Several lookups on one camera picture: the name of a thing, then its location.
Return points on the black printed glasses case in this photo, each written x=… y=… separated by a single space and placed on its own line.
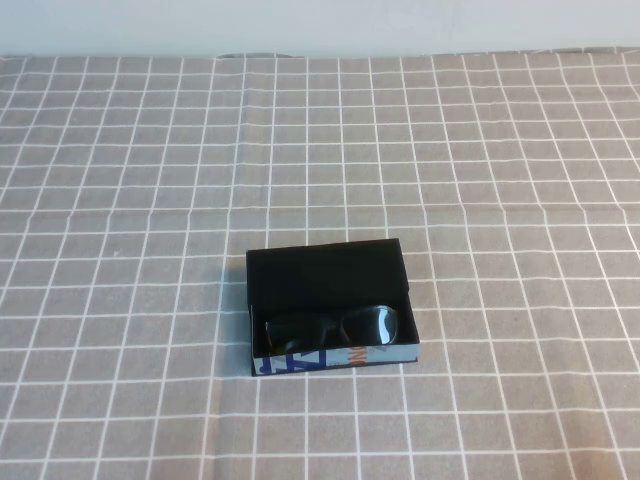
x=320 y=275

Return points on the black sunglasses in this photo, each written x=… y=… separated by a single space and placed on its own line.
x=382 y=325

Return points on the grey white-checked tablecloth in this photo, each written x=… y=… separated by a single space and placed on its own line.
x=150 y=150

